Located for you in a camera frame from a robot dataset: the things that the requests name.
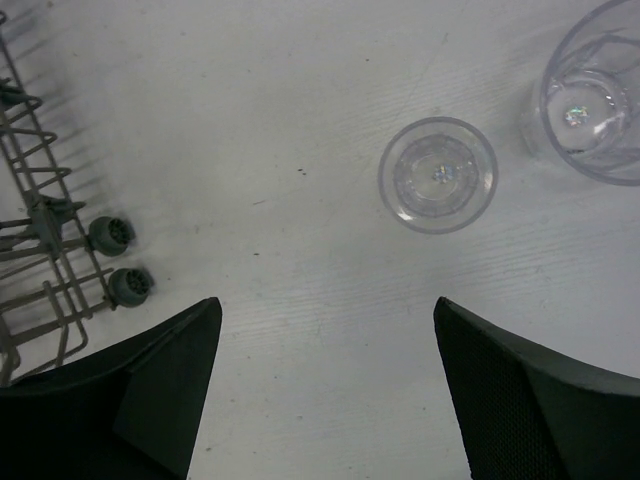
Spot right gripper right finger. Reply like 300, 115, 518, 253
433, 297, 639, 479

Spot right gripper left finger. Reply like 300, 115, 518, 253
1, 298, 222, 479

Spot grey wire dish rack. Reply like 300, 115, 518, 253
1, 41, 153, 387

